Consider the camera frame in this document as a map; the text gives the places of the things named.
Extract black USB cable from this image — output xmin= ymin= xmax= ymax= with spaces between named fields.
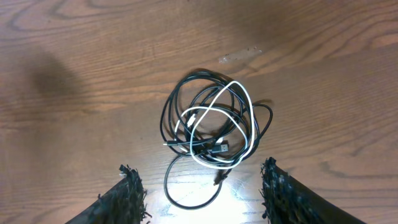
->
xmin=159 ymin=68 xmax=274 ymax=211

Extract white USB cable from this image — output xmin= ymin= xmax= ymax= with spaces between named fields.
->
xmin=174 ymin=80 xmax=256 ymax=170

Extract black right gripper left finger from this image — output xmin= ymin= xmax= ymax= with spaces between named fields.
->
xmin=68 ymin=165 xmax=151 ymax=224

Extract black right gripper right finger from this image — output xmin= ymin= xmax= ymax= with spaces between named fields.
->
xmin=261 ymin=157 xmax=364 ymax=224

